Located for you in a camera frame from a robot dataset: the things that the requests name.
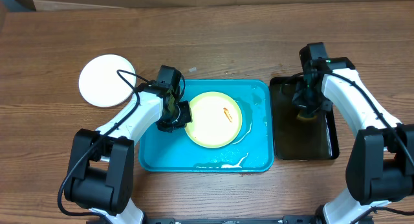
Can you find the white plate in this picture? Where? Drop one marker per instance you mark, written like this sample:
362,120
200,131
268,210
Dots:
99,83

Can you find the small grey table scrap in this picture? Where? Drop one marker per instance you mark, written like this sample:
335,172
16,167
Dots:
193,69

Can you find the black water tray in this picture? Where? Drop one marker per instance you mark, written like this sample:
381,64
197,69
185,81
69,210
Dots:
295,139

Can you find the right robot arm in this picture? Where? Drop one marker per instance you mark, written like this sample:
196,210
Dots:
380,167

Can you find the green yellow sponge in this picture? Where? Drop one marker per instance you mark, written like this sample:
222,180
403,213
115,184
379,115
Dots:
305,117

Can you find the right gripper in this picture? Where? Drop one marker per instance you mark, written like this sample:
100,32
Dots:
303,105

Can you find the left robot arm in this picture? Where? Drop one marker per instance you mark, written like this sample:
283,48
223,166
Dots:
99,180

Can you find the yellow plate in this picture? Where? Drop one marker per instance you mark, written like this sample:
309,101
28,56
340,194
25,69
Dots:
216,120

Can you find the teal plastic tray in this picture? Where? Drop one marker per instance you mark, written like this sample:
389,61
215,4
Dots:
252,151

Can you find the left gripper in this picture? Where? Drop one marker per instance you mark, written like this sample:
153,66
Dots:
187,118

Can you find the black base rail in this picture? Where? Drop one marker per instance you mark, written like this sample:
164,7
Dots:
284,220

